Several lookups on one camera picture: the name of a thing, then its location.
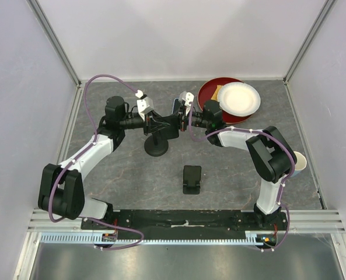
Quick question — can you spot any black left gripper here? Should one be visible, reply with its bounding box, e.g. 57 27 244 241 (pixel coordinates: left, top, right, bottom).
119 110 169 136

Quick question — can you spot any black smartphone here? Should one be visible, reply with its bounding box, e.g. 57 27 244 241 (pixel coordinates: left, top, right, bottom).
160 115 180 140

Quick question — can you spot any black round-base clamp stand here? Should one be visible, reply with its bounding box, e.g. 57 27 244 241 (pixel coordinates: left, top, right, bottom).
144 131 169 157

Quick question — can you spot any blue-cased smartphone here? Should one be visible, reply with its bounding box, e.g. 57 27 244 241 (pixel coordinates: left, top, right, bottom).
172 98 181 116

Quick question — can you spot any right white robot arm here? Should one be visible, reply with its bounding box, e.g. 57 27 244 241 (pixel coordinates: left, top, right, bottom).
179 100 297 230

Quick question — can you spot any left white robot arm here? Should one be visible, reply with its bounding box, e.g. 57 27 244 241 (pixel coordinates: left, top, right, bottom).
38 96 179 229

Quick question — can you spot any black folding phone stand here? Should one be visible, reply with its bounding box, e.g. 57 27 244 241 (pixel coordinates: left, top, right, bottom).
183 165 202 195

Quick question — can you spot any yellow sponge cloth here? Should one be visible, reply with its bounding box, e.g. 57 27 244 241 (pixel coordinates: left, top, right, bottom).
211 85 223 101

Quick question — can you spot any round red tray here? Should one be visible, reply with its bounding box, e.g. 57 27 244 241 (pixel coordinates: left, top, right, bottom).
197 77 251 125

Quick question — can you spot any white paper plate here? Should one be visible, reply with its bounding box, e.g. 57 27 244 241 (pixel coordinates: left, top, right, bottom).
217 82 261 117

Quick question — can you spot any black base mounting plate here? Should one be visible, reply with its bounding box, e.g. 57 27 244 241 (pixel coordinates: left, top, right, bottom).
81 209 288 241

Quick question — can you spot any light blue mug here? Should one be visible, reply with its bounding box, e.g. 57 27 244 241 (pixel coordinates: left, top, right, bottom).
291 151 307 177

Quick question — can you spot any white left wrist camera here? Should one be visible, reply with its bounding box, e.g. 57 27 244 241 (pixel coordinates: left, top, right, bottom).
135 90 154 121

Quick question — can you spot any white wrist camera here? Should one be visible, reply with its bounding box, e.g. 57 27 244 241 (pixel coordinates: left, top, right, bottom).
135 90 154 121
179 91 194 107

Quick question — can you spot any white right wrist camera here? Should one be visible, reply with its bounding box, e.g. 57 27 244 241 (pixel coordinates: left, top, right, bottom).
179 91 194 107

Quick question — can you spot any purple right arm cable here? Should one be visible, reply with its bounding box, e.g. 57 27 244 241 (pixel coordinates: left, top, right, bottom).
188 101 298 254

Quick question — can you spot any slotted cable duct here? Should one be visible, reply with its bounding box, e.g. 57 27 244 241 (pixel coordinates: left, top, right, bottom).
40 230 278 246

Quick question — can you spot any aluminium frame rail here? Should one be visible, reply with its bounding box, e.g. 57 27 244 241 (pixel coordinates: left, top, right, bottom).
26 208 345 234

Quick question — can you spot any aluminium corner post left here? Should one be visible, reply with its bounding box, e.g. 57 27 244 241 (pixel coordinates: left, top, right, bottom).
26 0 83 88

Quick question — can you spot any aluminium corner post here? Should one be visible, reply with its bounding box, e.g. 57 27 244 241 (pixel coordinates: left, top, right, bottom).
282 0 338 85
26 0 83 88

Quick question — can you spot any aluminium corner post right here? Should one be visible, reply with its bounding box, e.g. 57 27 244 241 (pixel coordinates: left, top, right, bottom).
282 0 338 85

